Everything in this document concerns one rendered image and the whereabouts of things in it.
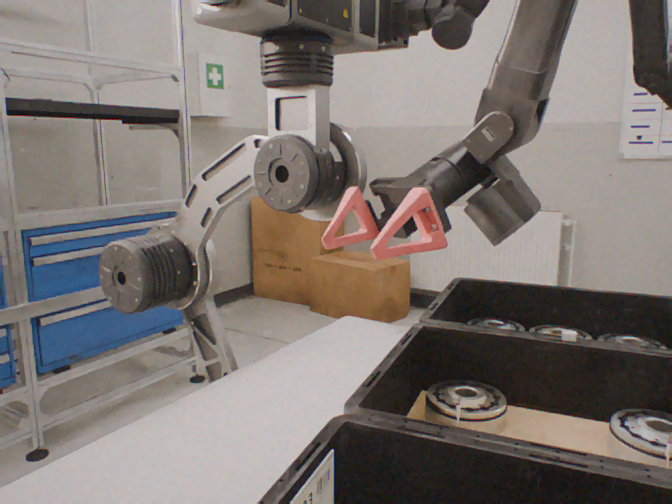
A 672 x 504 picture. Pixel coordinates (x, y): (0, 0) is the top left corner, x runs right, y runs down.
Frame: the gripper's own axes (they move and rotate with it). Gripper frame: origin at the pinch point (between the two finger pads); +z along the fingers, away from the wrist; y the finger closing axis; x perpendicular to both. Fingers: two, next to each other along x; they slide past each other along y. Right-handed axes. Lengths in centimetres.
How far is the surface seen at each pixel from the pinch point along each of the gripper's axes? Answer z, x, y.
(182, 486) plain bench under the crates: 28.6, -26.6, 25.9
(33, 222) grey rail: 25, 4, 178
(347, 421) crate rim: 12.1, -11.2, -7.4
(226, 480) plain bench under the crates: 23.3, -29.4, 23.9
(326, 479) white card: 17.0, -12.2, -10.1
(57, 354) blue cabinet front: 46, -45, 185
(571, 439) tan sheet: -11.0, -34.1, -9.4
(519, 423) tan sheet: -9.1, -32.7, -3.4
